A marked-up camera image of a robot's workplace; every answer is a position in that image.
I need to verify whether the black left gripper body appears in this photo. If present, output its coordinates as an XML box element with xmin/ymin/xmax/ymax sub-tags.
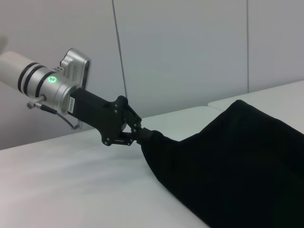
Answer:
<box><xmin>68</xmin><ymin>87</ymin><xmax>130</xmax><ymax>146</ymax></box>

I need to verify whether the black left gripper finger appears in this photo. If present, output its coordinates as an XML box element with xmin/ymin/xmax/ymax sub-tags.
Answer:
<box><xmin>122</xmin><ymin>104</ymin><xmax>152</xmax><ymax>140</ymax></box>
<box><xmin>113</xmin><ymin>130</ymin><xmax>141</xmax><ymax>146</ymax></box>

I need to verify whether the black shirt with FREE print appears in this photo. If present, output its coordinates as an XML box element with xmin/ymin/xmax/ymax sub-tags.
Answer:
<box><xmin>139</xmin><ymin>99</ymin><xmax>304</xmax><ymax>228</ymax></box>

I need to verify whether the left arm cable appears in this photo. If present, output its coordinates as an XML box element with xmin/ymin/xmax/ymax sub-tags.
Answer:
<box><xmin>27</xmin><ymin>94</ymin><xmax>83</xmax><ymax>130</ymax></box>

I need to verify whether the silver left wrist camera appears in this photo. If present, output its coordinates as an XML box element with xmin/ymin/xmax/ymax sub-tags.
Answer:
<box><xmin>56</xmin><ymin>48</ymin><xmax>92</xmax><ymax>90</ymax></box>

